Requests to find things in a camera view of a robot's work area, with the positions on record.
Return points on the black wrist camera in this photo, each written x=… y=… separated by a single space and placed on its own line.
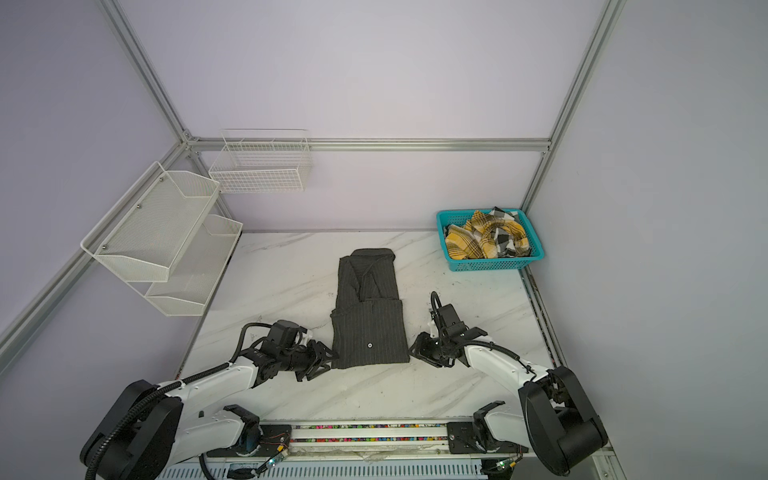
x=450 y=321
x=285 y=334

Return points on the yellow plaid shirt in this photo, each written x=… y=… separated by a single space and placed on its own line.
x=494 y=235

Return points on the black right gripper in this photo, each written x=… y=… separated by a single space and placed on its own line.
x=420 y=350

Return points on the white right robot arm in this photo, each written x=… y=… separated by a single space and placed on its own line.
x=554 y=419

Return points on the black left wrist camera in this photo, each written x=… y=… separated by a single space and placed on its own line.
x=285 y=334

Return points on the white mesh two-tier shelf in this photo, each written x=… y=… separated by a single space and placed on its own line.
x=164 y=240

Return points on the aluminium frame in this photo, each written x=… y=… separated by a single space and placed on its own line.
x=78 y=127

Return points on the teal plastic basket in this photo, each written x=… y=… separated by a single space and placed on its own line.
x=443 y=218

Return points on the dark grey pinstriped shirt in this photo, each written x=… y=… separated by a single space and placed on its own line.
x=368 y=316

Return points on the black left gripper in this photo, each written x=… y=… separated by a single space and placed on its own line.
x=317 y=359

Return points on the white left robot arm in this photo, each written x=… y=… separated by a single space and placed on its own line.
x=151 y=427

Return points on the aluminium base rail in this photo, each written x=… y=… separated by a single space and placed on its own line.
x=407 y=449

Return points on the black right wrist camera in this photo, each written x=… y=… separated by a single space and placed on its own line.
x=450 y=321

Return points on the white wire wall basket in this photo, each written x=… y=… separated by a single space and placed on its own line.
x=255 y=161

